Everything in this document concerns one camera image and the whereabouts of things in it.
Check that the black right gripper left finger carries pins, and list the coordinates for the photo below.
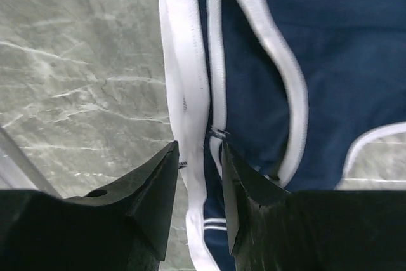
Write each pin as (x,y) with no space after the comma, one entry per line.
(123,225)

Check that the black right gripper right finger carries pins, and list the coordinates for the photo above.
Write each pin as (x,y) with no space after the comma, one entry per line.
(270,228)

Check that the navy blue underwear white trim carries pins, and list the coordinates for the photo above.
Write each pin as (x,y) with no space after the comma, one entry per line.
(297,87)

